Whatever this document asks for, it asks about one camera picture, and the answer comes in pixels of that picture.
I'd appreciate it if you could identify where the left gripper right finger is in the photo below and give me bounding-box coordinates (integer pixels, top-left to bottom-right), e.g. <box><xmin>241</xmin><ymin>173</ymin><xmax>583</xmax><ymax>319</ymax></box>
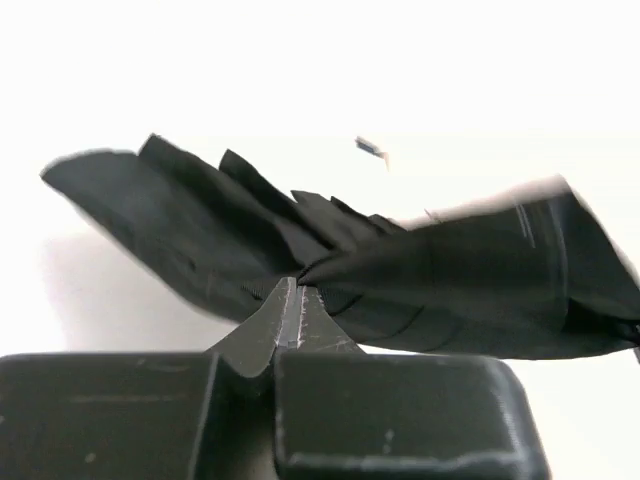
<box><xmin>297</xmin><ymin>287</ymin><xmax>364</xmax><ymax>354</ymax></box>

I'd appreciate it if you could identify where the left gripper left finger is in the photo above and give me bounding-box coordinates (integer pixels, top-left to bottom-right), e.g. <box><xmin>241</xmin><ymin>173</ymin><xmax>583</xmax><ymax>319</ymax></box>
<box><xmin>209</xmin><ymin>277</ymin><xmax>295</xmax><ymax>375</ymax></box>

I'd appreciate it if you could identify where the small black skirt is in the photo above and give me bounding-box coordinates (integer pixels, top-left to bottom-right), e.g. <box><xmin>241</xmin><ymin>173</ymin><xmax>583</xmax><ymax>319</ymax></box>
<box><xmin>41</xmin><ymin>135</ymin><xmax>639</xmax><ymax>360</ymax></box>

